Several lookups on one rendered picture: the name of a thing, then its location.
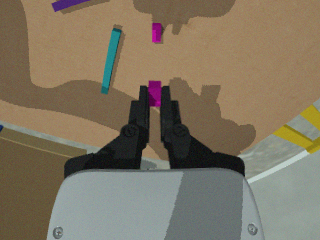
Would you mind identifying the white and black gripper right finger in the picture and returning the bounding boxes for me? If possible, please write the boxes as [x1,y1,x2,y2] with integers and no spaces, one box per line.
[160,86,245,177]

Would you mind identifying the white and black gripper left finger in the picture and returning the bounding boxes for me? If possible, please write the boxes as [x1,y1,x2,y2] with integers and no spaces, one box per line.
[64,86,150,179]

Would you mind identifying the magenta rod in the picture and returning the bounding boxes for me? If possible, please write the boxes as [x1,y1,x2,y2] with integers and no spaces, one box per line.
[148,81,161,107]
[152,23,161,42]

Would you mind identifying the turquoise rod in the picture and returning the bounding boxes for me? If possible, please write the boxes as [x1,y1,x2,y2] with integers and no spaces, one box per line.
[101,28,122,94]

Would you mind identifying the purple rod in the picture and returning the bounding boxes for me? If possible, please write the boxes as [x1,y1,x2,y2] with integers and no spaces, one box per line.
[51,0,90,12]

